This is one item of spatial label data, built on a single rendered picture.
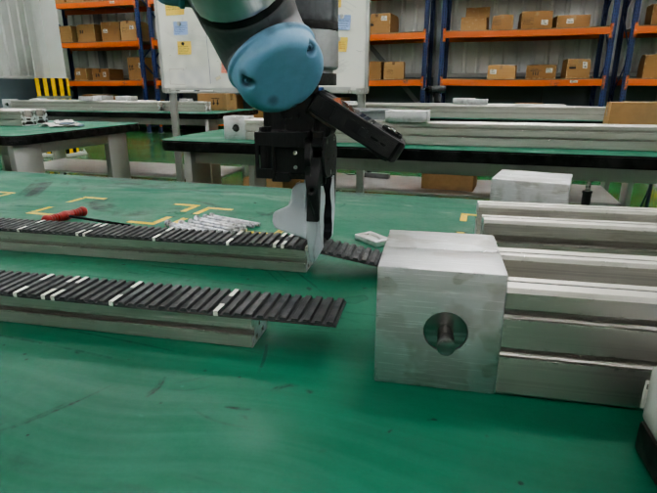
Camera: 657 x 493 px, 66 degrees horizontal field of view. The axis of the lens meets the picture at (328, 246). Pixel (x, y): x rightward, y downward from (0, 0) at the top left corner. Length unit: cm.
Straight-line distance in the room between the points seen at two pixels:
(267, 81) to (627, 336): 32
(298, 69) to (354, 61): 295
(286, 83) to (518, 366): 28
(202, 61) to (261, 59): 338
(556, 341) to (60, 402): 36
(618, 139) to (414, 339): 176
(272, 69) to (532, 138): 168
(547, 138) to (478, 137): 24
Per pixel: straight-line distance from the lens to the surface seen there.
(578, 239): 57
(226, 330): 46
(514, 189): 75
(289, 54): 41
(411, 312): 38
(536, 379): 40
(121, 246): 72
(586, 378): 41
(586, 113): 387
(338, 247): 62
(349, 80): 337
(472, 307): 37
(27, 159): 291
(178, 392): 41
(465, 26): 1008
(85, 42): 1306
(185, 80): 385
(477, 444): 36
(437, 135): 202
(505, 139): 201
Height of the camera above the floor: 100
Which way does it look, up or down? 18 degrees down
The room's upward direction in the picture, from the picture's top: straight up
